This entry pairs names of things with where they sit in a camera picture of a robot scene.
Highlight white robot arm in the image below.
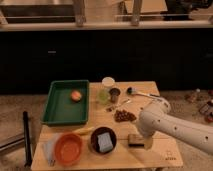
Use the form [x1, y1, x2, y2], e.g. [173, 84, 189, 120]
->
[136, 98, 213, 155]

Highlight green plastic tray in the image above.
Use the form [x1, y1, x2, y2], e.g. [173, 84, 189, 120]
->
[41, 80, 89, 126]

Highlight wooden folding table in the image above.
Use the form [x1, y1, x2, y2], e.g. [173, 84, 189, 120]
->
[31, 83, 183, 171]

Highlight bunch of dark grapes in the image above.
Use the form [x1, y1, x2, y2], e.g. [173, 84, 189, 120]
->
[114, 110, 136, 122]

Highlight blue grey sponge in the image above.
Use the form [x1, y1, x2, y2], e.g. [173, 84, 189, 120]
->
[98, 132, 113, 153]

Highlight small metal spoon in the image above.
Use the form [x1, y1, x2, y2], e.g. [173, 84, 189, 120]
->
[106, 99, 131, 112]

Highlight black bowl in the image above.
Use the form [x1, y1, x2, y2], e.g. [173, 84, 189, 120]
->
[90, 127, 117, 154]

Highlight black head brush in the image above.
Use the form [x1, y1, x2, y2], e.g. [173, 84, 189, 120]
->
[126, 87, 160, 98]

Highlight small metal cup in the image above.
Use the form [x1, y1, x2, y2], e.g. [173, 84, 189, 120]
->
[109, 88, 120, 103]

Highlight yellow banana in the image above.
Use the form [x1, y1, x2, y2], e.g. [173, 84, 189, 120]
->
[72, 127, 95, 135]

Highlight green translucent cup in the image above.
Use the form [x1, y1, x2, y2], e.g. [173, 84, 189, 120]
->
[97, 89, 110, 105]

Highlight orange plastic bowl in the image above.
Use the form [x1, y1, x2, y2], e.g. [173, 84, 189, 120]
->
[53, 133, 83, 166]

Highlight orange peach fruit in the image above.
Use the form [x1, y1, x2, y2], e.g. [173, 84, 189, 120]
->
[70, 90, 82, 102]

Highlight black pole stand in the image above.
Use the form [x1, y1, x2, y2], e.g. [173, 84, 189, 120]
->
[23, 111, 32, 167]

